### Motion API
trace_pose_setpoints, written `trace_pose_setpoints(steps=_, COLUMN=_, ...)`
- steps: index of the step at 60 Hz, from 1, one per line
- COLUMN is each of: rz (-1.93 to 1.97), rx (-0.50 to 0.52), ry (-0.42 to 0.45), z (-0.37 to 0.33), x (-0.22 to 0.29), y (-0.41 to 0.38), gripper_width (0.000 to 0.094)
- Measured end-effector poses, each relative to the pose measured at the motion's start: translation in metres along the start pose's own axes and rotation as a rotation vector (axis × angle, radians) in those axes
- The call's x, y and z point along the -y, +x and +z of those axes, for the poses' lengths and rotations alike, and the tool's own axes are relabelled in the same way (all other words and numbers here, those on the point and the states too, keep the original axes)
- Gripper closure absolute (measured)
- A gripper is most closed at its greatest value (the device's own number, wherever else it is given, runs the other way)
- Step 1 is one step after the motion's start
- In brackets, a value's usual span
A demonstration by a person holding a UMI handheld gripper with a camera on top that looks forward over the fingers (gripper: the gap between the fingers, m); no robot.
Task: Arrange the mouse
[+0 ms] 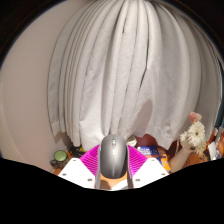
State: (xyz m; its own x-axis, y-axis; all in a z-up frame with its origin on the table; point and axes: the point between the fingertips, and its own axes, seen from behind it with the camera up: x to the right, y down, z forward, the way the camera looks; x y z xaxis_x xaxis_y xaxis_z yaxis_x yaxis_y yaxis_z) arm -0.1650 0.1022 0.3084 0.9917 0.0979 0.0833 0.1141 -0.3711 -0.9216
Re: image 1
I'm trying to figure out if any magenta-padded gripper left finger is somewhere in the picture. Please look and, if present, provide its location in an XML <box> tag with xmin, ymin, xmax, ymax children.
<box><xmin>57</xmin><ymin>144</ymin><xmax>103</xmax><ymax>190</ymax></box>

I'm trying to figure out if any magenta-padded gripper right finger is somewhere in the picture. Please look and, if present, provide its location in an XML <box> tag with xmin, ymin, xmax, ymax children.
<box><xmin>126</xmin><ymin>144</ymin><xmax>170</xmax><ymax>191</ymax></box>

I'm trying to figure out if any black computer mouse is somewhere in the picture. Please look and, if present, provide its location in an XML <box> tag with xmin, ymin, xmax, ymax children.
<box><xmin>99</xmin><ymin>134</ymin><xmax>129</xmax><ymax>180</ymax></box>

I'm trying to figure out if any blue book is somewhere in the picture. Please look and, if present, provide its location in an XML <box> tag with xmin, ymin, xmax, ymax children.
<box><xmin>136</xmin><ymin>145</ymin><xmax>161</xmax><ymax>160</ymax></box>

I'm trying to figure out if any orange book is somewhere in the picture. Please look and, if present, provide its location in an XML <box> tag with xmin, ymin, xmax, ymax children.
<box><xmin>156</xmin><ymin>148</ymin><xmax>172</xmax><ymax>173</ymax></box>

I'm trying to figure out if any dark mug with green inside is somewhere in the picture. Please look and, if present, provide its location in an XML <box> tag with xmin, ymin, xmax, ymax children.
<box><xmin>49</xmin><ymin>149</ymin><xmax>71</xmax><ymax>170</ymax></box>

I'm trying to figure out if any white pitcher vase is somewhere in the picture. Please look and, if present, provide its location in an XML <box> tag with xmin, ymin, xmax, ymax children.
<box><xmin>169</xmin><ymin>139</ymin><xmax>195</xmax><ymax>174</ymax></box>

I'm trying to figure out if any white flower bunch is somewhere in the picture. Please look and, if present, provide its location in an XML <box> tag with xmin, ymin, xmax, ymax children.
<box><xmin>178</xmin><ymin>111</ymin><xmax>208</xmax><ymax>158</ymax></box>

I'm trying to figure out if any white curtain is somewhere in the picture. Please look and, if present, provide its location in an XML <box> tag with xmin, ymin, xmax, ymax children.
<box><xmin>46</xmin><ymin>0</ymin><xmax>223</xmax><ymax>153</ymax></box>

